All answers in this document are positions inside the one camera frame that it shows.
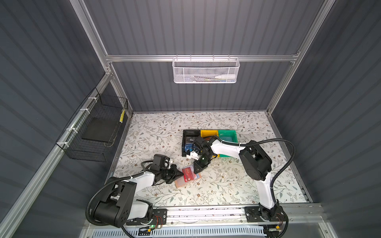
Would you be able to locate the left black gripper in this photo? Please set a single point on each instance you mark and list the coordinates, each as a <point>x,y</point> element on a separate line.
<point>174,174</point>

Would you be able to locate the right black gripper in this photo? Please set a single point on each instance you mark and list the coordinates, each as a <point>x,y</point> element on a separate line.
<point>198,166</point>

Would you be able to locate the red card from holder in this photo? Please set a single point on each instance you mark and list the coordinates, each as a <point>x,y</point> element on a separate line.
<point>189,174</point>

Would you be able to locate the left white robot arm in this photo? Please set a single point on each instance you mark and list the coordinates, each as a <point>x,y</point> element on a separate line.
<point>115,203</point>

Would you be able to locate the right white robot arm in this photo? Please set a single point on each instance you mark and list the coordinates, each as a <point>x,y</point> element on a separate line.
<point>255,160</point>

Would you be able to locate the blue card in bin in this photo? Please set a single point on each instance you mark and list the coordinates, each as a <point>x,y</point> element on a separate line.
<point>188,147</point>

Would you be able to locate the black plastic bin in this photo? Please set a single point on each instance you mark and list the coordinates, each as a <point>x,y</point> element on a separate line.
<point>189,136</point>

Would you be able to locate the yellow plastic bin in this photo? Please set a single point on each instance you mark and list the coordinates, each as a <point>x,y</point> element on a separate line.
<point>208,133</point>

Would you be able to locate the green plastic bin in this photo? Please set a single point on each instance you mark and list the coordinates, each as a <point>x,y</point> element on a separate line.
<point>228,135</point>

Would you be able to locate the yellow tag on basket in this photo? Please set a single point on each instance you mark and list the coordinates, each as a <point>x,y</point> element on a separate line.
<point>122,116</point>

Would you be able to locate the black pad in basket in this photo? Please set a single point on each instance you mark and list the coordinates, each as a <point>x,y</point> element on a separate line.
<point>100,130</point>

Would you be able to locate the white marker in basket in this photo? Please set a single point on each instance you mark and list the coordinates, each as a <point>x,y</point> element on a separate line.
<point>226,77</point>

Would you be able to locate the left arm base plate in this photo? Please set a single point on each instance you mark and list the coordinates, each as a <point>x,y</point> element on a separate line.
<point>157,217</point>

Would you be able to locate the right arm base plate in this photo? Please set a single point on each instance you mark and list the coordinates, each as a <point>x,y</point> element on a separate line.
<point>261,214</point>

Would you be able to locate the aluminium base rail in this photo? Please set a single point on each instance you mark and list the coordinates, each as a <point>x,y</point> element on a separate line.
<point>212,215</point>

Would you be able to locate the white vented cable duct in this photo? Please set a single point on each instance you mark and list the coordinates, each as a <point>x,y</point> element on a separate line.
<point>201,231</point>

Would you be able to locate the black wire wall basket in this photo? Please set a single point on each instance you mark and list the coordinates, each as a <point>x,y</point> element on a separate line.
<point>102,106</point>

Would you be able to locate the white wire mesh basket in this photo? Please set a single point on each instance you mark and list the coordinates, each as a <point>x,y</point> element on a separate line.
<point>203,71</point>

